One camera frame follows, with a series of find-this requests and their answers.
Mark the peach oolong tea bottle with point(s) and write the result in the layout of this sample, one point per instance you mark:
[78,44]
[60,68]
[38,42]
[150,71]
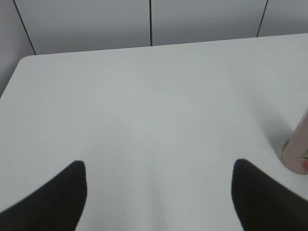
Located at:
[295,150]

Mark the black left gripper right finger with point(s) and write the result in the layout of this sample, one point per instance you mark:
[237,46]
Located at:
[262,204]

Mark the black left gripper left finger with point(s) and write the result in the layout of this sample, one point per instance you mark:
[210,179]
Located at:
[56,206]

